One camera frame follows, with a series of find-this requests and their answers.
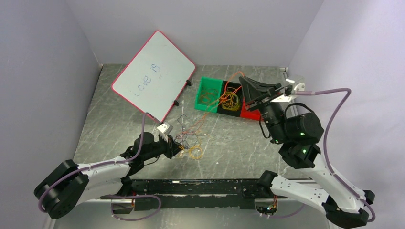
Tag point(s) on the black plastic bin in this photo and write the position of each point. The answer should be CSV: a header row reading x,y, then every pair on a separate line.
x,y
230,100

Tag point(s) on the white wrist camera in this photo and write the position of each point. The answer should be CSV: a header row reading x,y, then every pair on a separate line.
x,y
291,85
164,130

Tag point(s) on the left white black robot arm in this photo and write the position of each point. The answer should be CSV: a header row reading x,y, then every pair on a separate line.
x,y
71,184

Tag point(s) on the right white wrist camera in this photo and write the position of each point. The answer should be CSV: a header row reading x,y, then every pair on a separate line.
x,y
291,85

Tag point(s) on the green plastic bin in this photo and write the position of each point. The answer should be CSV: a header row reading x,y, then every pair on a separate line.
x,y
208,93

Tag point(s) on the black aluminium base frame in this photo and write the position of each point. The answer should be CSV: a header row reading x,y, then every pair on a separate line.
x,y
222,193

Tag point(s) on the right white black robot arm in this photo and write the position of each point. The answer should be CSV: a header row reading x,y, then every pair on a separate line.
x,y
339,200

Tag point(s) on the red plastic bin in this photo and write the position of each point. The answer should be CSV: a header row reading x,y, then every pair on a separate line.
x,y
253,115

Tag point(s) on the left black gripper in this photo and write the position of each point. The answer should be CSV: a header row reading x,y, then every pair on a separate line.
x,y
171,147

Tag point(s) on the pink framed whiteboard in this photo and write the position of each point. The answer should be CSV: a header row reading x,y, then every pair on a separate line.
x,y
155,77

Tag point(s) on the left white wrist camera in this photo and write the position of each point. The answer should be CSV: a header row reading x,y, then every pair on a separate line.
x,y
164,130

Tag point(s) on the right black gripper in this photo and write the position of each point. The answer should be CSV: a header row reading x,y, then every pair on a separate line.
x,y
253,89

